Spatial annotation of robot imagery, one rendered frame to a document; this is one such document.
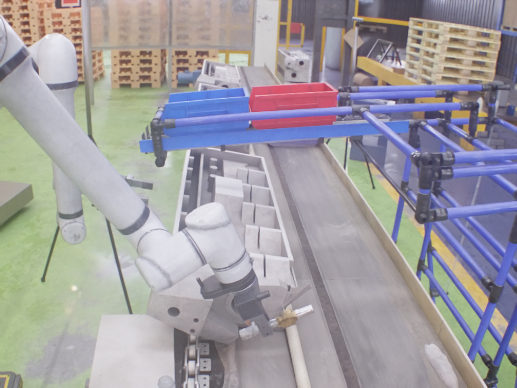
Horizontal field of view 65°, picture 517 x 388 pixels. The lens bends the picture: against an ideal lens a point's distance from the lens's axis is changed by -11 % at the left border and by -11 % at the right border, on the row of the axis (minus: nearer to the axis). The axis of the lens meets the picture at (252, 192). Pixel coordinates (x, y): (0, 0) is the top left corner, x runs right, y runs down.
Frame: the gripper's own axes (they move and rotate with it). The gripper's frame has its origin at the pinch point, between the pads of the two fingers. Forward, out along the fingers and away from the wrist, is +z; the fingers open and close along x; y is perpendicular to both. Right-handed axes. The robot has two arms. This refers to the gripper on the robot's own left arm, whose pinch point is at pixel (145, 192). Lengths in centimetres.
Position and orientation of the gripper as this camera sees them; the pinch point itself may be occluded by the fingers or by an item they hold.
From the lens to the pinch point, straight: 161.6
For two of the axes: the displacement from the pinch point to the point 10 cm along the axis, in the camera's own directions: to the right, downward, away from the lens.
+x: -0.8, -4.1, 9.1
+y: 2.1, -9.0, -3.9
